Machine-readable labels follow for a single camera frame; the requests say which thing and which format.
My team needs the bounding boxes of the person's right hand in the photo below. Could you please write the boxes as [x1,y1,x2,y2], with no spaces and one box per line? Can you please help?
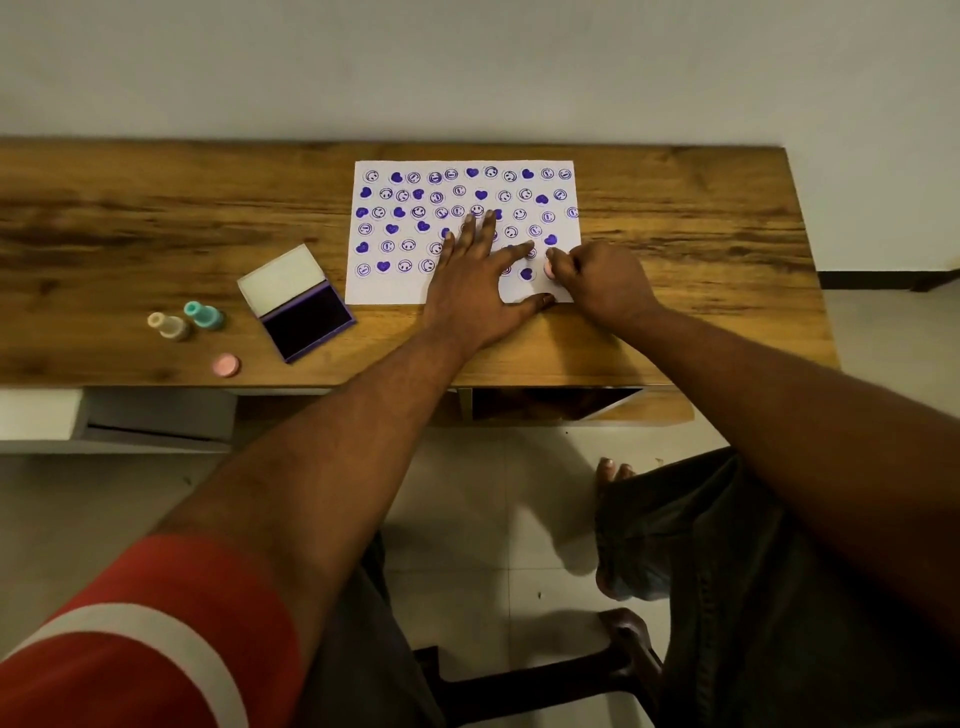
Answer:
[543,240,663,329]

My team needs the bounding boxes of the person's left hand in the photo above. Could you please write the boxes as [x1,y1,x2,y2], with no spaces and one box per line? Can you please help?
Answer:
[422,210,558,355]

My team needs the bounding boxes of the white paper with purple stamps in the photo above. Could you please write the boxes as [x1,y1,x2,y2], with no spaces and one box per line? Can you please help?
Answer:
[344,159,583,307]

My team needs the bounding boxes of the person's right forearm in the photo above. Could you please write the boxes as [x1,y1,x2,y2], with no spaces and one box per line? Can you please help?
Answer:
[611,298,960,654]

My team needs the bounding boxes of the person's left forearm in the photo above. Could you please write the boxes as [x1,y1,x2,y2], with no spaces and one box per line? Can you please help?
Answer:
[153,321,489,676]

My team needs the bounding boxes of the open purple ink pad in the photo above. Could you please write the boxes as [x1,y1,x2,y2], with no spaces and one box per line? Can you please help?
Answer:
[237,243,358,366]

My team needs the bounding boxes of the teal round stamp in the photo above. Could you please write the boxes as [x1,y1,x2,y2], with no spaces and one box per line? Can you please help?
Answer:
[183,300,227,333]

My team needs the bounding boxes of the beige round stamp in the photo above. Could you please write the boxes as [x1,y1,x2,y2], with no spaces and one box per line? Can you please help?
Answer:
[146,311,191,343]

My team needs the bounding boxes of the white drawer unit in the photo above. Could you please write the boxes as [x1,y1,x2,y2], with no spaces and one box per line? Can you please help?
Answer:
[0,387,240,456]

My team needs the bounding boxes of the dark wooden chair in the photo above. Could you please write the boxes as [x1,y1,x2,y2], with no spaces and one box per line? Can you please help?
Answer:
[411,606,667,728]

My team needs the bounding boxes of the dark grey shorts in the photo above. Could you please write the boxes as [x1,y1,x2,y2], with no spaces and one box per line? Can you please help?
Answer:
[296,447,960,728]

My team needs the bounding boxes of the red sleeve with white stripe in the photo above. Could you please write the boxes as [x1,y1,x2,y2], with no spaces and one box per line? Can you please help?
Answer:
[0,532,306,728]

